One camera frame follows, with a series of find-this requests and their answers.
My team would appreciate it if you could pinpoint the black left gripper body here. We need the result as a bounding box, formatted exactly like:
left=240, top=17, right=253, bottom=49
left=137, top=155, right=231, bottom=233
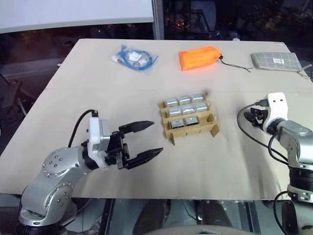
left=105, top=130, right=130, bottom=171

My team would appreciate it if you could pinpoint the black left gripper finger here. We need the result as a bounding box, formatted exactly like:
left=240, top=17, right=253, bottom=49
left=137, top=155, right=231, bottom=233
left=118, top=120, right=156, bottom=138
left=122, top=147, right=164, bottom=171

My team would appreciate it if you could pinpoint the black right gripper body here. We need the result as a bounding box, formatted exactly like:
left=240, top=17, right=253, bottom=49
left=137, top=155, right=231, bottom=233
left=251, top=105, right=268, bottom=128

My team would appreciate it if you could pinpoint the cardboard divider tray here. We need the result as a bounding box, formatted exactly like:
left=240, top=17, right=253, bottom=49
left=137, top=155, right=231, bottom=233
left=158, top=90, right=222, bottom=146

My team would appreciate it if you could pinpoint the beige table cover sheet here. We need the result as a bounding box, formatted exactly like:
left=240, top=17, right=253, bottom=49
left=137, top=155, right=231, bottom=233
left=0, top=38, right=313, bottom=201

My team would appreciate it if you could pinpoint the grey checked fabric pouch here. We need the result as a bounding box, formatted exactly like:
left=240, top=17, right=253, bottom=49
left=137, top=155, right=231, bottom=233
left=250, top=51, right=313, bottom=81

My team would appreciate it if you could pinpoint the white projection screen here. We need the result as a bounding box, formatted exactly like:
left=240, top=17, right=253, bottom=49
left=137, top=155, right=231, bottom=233
left=0, top=0, right=155, bottom=35

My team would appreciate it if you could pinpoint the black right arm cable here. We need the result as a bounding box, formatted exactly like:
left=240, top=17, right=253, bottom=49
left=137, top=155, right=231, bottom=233
left=237, top=99, right=290, bottom=165

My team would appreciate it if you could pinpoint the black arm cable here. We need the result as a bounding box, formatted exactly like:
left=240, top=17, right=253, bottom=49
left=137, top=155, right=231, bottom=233
left=237, top=99, right=290, bottom=165
left=67, top=109, right=99, bottom=148

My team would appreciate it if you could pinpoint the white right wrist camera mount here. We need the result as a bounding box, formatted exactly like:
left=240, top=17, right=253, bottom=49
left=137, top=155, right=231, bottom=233
left=262, top=92, right=287, bottom=132

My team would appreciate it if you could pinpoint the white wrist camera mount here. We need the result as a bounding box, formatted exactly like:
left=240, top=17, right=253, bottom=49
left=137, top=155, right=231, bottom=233
left=262, top=92, right=287, bottom=132
left=87, top=117, right=111, bottom=169

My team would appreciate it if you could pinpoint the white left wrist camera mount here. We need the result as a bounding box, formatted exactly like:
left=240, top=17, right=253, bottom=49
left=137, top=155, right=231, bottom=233
left=87, top=117, right=111, bottom=169

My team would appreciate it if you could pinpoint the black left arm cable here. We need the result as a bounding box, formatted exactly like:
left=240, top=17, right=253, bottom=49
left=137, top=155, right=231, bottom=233
left=67, top=109, right=99, bottom=148

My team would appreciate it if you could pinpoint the plastic bag with blue cable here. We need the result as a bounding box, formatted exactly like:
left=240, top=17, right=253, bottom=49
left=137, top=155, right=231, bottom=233
left=111, top=44, right=159, bottom=76

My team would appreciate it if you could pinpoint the orange drawstring pouch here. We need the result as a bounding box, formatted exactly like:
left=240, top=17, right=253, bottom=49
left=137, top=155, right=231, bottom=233
left=178, top=46, right=254, bottom=73

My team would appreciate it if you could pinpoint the grey window frame post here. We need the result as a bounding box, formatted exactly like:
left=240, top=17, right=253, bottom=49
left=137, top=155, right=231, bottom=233
left=152, top=0, right=165, bottom=40

